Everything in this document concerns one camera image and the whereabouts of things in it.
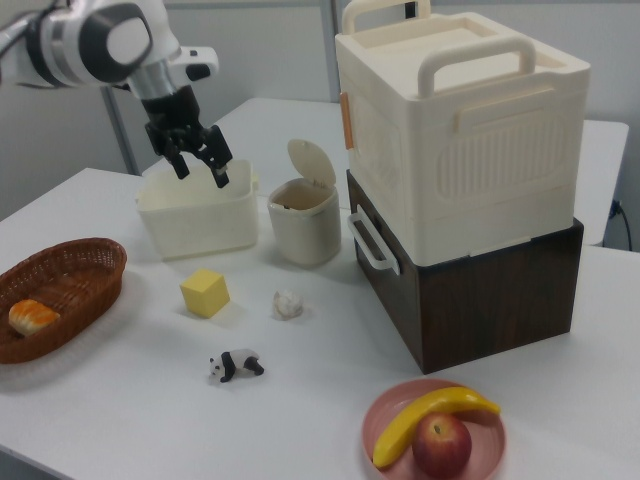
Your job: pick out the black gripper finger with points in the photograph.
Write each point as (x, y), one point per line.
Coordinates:
(170, 152)
(217, 152)

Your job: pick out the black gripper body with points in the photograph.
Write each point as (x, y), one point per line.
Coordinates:
(172, 115)

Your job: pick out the small cream trash can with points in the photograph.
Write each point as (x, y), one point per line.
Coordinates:
(305, 235)

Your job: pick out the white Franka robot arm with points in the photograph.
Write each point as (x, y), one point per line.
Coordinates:
(75, 45)

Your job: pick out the white open plastic bin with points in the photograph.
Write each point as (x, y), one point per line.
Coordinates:
(200, 230)

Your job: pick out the yellow cube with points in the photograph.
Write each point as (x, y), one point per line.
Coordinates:
(202, 295)

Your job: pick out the brown wicker basket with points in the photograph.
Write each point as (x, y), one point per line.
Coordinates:
(75, 280)

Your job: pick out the crumpled white paper ball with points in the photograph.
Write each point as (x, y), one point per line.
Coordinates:
(287, 304)

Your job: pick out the panda toy figure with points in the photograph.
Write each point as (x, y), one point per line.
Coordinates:
(235, 364)

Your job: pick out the orange glazed bread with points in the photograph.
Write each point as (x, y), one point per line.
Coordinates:
(32, 317)

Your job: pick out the cream plastic storage box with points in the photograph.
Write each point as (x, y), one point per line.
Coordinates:
(475, 150)

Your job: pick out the dark brown wooden drawer box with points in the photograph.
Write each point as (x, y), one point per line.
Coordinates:
(500, 310)

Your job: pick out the yellow banana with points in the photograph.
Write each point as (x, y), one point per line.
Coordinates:
(400, 430)

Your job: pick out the red apple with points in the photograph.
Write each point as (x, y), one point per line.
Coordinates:
(442, 445)

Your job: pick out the pink plate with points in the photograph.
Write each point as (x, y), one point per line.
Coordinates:
(490, 440)

